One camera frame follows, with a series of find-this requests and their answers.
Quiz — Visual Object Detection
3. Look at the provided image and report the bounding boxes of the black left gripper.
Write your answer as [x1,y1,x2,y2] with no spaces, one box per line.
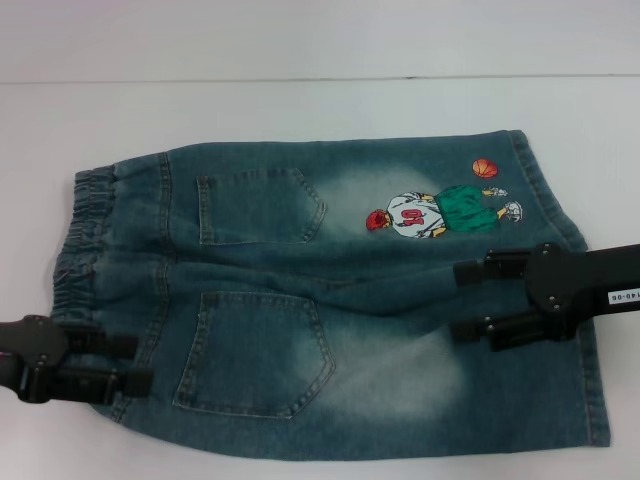
[0,314,154,404]

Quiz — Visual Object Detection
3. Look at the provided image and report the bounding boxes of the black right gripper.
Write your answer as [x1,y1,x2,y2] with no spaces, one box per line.
[449,242,640,353]

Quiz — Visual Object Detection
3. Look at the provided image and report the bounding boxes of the blue denim shorts with embroidery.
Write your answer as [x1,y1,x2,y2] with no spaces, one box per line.
[49,128,612,464]

